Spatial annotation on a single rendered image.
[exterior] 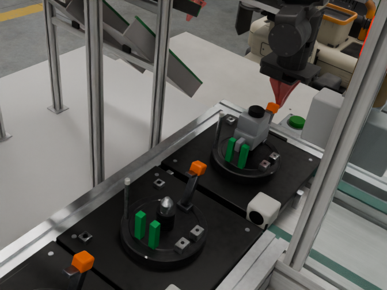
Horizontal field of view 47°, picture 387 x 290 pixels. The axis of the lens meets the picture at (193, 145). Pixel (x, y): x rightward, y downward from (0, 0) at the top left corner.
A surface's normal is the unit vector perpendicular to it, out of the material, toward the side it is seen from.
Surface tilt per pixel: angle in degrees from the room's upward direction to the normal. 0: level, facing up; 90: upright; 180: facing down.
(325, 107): 90
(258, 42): 98
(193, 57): 0
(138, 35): 90
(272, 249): 0
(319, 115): 90
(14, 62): 0
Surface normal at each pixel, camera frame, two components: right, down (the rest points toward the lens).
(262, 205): 0.11, -0.78
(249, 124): -0.58, 0.44
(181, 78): 0.68, 0.51
